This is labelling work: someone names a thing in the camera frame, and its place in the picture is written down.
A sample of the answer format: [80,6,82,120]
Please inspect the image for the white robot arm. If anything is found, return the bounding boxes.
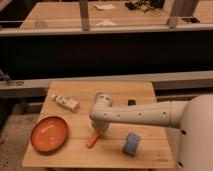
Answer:
[89,93,213,171]

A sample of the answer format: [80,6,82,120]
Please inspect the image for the black rectangular object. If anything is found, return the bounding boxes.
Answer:
[128,99,136,106]

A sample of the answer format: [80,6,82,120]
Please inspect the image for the white tube bottle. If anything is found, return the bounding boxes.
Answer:
[51,95,80,112]

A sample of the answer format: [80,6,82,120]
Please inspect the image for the blue sponge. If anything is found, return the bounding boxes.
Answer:
[122,133,141,157]

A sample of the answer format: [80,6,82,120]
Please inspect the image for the orange plate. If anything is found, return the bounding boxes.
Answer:
[31,116,69,153]

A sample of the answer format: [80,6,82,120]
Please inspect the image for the white paper sheet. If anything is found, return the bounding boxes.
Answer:
[95,4,116,10]

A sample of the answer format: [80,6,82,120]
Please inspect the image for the grey metal post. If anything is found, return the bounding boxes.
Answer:
[79,0,90,31]
[167,0,198,28]

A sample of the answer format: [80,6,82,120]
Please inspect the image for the black cables pile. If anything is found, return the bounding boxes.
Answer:
[124,0,165,14]

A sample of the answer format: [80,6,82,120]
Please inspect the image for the grey metal post right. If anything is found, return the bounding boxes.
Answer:
[167,0,198,28]

